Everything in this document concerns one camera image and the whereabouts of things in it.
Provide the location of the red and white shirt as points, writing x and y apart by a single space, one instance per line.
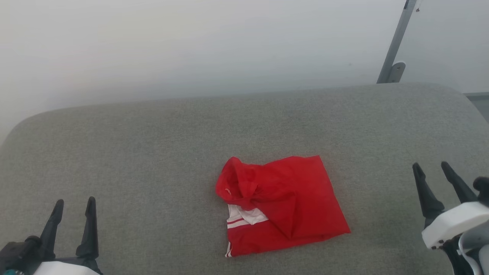
290 206

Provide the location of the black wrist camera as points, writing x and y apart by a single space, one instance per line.
17 258
482 189

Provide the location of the grey fabric sofa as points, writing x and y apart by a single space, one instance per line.
153 160

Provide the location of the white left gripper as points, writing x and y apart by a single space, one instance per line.
68 267

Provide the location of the grey metal post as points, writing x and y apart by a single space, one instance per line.
395 42

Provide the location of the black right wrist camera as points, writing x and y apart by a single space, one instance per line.
482 189

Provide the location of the white and grey right arm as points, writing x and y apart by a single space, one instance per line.
471 256

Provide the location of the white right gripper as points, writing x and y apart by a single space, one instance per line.
454 223

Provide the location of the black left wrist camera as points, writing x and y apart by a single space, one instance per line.
17 258

